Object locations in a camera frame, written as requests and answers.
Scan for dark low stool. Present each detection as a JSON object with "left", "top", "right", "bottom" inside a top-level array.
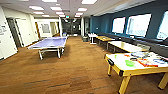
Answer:
[{"left": 81, "top": 34, "right": 90, "bottom": 43}]

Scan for small white folding table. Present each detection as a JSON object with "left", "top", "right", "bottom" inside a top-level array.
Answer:
[{"left": 87, "top": 32, "right": 100, "bottom": 45}]

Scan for blue ping pong table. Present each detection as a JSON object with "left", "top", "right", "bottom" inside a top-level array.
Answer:
[{"left": 27, "top": 36, "right": 69, "bottom": 61}]

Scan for rectangular ceiling light panel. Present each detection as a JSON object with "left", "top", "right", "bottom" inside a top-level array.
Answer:
[
  {"left": 41, "top": 0, "right": 58, "bottom": 3},
  {"left": 77, "top": 7, "right": 88, "bottom": 13},
  {"left": 49, "top": 6, "right": 63, "bottom": 12},
  {"left": 81, "top": 0, "right": 98, "bottom": 5},
  {"left": 28, "top": 5, "right": 45, "bottom": 11}
]

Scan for yellow air hockey table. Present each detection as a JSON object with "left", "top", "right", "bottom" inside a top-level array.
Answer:
[{"left": 104, "top": 51, "right": 168, "bottom": 94}]

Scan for red board game box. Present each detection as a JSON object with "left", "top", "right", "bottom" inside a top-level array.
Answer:
[{"left": 137, "top": 58, "right": 158, "bottom": 68}]

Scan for dark window bench seat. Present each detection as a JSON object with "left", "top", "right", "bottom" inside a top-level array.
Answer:
[{"left": 99, "top": 32, "right": 168, "bottom": 58}]

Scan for grey corridor door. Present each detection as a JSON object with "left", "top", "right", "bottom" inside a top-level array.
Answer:
[{"left": 6, "top": 17, "right": 23, "bottom": 48}]

